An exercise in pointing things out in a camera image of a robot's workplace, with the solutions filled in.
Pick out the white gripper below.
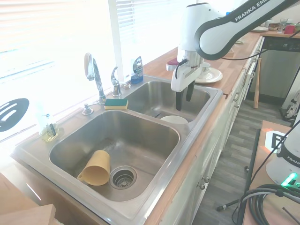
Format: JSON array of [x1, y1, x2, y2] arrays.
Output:
[[171, 61, 203, 112]]

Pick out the chrome faucet lever handle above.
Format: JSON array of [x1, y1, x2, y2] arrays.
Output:
[[111, 66, 123, 97]]

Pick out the chrome gooseneck faucet spout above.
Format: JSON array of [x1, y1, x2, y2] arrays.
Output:
[[83, 52, 106, 105]]

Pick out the white bowl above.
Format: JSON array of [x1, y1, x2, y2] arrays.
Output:
[[160, 115, 189, 125]]

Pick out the white dinner plate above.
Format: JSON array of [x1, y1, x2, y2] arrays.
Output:
[[195, 67, 224, 84]]

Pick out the blue dish soap bottle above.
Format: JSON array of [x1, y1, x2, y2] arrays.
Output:
[[130, 55, 144, 84]]

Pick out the white kitchen cabinets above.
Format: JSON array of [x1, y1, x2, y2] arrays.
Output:
[[142, 35, 266, 225]]

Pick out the yellow green sponge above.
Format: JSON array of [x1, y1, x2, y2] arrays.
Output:
[[104, 98, 129, 111]]

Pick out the stainless steel double sink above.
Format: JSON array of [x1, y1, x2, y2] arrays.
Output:
[[10, 74, 224, 225]]

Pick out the white window blinds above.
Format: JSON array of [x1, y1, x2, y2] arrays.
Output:
[[0, 0, 111, 85], [116, 0, 188, 47]]

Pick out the black tripod pole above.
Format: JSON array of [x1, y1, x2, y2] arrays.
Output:
[[243, 128, 261, 195]]

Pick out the steel dishwasher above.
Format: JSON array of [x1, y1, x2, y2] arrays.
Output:
[[247, 35, 300, 100]]

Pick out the chrome sink sprayer cap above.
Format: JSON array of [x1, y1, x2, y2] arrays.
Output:
[[82, 102, 94, 116]]

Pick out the black white fiducial marker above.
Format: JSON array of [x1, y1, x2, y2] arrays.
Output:
[[264, 130, 288, 153]]

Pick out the metal drain strainer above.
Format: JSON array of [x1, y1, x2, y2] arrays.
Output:
[[109, 165, 138, 189]]

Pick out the yellow plastic mug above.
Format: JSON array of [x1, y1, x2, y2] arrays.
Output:
[[77, 150, 111, 187]]

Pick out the clear drinking glass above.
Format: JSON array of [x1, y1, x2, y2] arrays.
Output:
[[277, 18, 289, 33]]

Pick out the yellow brush holder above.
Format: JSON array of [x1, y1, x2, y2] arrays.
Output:
[[41, 127, 64, 143]]

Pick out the clear soap dispenser bottle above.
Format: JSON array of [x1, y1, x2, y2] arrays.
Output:
[[34, 99, 49, 136]]

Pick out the black slotted spatula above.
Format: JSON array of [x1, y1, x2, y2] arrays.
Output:
[[0, 97, 30, 133]]

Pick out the light wooden block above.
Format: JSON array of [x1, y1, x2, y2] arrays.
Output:
[[0, 172, 57, 225]]

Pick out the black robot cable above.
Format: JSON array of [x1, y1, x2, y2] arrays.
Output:
[[221, 29, 300, 60]]

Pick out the coiled grey black cables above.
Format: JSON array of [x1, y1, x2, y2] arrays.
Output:
[[231, 184, 300, 225]]

